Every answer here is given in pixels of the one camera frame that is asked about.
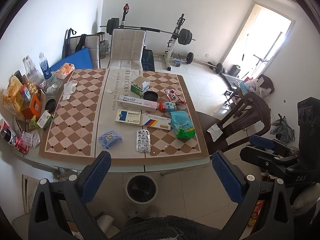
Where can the black plastic cup lid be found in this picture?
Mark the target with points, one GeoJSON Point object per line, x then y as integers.
{"type": "Point", "coordinates": [150, 96]}

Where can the blue plastic wrapper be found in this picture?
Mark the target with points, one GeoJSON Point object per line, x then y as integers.
{"type": "Point", "coordinates": [109, 138]}

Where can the green white carton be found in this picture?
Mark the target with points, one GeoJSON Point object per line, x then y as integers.
{"type": "Point", "coordinates": [140, 85]}

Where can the red cola can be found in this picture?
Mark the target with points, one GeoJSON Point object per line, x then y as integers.
{"type": "Point", "coordinates": [20, 145]}

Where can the silver pill blister pack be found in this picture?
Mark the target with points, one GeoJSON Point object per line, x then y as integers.
{"type": "Point", "coordinates": [143, 143]}

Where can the checkered brown table mat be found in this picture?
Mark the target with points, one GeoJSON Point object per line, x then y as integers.
{"type": "Point", "coordinates": [72, 137]}

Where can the grey left slipper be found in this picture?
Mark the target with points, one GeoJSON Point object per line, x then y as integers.
{"type": "Point", "coordinates": [130, 211]}

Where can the blue label water bottle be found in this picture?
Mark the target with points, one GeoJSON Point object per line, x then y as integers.
{"type": "Point", "coordinates": [43, 62]}

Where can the orange gift box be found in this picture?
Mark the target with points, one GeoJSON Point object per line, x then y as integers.
{"type": "Point", "coordinates": [32, 108]}

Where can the yellow snack bag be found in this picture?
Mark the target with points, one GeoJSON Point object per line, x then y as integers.
{"type": "Point", "coordinates": [12, 98]}

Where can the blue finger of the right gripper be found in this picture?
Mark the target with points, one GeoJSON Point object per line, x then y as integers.
{"type": "Point", "coordinates": [262, 143]}

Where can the barbell weight bench rack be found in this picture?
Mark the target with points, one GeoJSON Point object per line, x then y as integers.
{"type": "Point", "coordinates": [157, 41]}

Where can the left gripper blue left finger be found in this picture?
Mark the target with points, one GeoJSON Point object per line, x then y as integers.
{"type": "Point", "coordinates": [92, 176]}

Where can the green white small box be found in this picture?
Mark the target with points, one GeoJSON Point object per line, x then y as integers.
{"type": "Point", "coordinates": [44, 120]}

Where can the white striped medicine box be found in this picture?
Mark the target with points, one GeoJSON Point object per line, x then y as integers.
{"type": "Point", "coordinates": [155, 121]}

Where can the red white snack wrapper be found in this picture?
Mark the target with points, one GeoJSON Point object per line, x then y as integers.
{"type": "Point", "coordinates": [174, 97]}

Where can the white leather dining chair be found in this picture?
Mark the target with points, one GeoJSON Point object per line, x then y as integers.
{"type": "Point", "coordinates": [127, 49]}

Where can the white round trash bin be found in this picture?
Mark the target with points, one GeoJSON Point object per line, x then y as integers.
{"type": "Point", "coordinates": [141, 189]}

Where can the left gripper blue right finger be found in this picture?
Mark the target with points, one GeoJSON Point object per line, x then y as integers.
{"type": "Point", "coordinates": [231, 177]}

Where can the dark wooden chair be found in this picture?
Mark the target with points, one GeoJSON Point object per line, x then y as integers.
{"type": "Point", "coordinates": [249, 110]}

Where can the orange tissue pack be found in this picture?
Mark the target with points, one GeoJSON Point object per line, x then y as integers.
{"type": "Point", "coordinates": [64, 71]}

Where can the clear glass bottle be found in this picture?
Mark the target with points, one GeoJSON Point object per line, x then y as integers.
{"type": "Point", "coordinates": [32, 73]}

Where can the white Doctor toothpaste box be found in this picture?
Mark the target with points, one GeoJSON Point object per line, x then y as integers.
{"type": "Point", "coordinates": [137, 103]}

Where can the blue white medicine box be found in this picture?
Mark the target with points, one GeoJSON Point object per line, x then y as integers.
{"type": "Point", "coordinates": [128, 117]}

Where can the crumpled white tissue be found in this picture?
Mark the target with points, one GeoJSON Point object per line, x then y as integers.
{"type": "Point", "coordinates": [69, 89]}

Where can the green teal snack bag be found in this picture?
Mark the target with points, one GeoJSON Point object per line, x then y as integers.
{"type": "Point", "coordinates": [182, 125]}

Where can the small red blue milk carton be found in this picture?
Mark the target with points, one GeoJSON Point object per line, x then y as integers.
{"type": "Point", "coordinates": [167, 106]}

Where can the blue folded mat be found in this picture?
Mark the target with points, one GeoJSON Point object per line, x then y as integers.
{"type": "Point", "coordinates": [81, 60]}

